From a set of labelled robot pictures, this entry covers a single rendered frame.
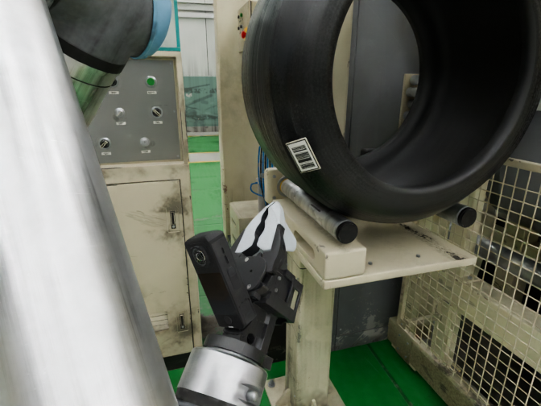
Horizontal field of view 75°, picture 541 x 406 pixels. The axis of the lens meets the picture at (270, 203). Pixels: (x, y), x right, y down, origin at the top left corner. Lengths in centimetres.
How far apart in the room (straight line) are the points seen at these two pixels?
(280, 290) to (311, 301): 75
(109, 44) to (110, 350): 35
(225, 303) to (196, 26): 958
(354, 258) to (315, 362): 71
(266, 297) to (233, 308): 5
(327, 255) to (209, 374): 36
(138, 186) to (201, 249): 95
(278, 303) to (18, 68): 34
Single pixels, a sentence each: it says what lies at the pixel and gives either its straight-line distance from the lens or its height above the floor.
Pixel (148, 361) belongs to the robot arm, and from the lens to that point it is 22.
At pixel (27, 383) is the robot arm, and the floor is 103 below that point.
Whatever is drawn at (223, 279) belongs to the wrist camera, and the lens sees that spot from 39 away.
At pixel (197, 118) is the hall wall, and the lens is 974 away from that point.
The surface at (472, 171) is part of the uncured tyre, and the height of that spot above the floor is 101.
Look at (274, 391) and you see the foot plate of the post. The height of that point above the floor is 1.
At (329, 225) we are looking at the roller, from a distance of 69.
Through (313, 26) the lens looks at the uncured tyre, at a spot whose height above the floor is 124.
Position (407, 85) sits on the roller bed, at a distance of 129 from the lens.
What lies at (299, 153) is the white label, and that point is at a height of 105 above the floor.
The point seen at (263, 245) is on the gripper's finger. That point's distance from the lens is 45.
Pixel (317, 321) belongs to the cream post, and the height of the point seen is 42.
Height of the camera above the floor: 116
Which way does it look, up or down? 18 degrees down
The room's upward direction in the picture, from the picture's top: straight up
